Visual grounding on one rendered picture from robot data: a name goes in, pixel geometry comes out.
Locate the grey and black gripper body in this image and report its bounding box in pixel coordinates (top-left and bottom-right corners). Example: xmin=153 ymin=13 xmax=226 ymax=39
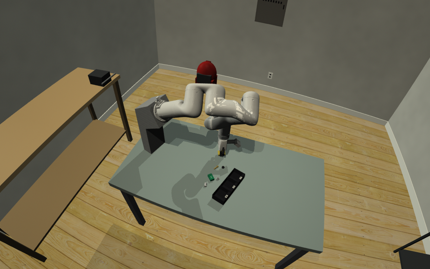
xmin=218 ymin=137 xmax=228 ymax=151

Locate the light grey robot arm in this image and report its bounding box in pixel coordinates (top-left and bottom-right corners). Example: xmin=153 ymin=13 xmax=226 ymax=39
xmin=154 ymin=83 xmax=259 ymax=140

